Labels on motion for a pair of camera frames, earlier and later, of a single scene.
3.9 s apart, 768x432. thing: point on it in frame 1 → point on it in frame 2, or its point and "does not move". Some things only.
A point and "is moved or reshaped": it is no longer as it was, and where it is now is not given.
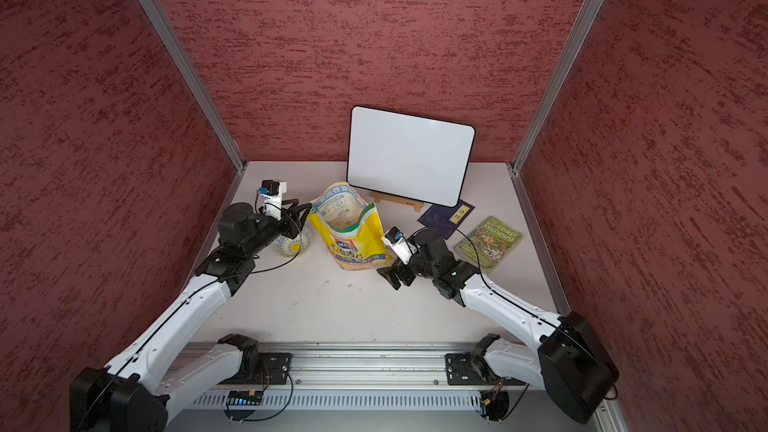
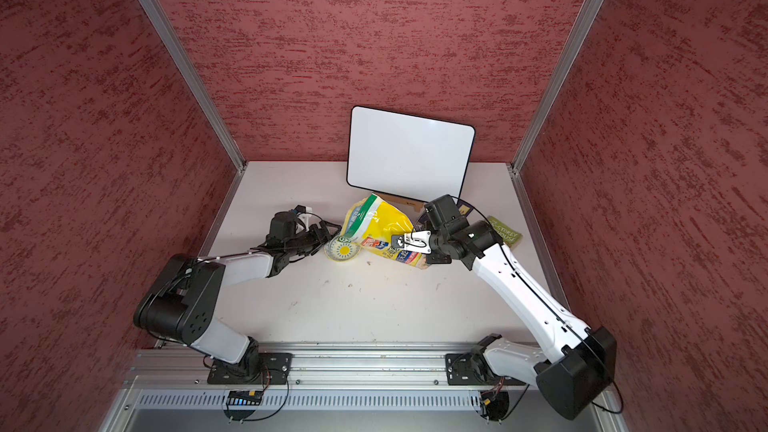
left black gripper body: x=288 y=225 → x=305 y=241
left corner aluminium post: x=183 y=54 does not move
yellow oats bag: x=351 y=228 is moved or reshaped
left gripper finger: x=306 y=208 → x=323 y=224
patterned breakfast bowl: x=294 y=247 is moved or reshaped
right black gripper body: x=410 y=271 → x=441 y=250
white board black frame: x=415 y=157 does not move
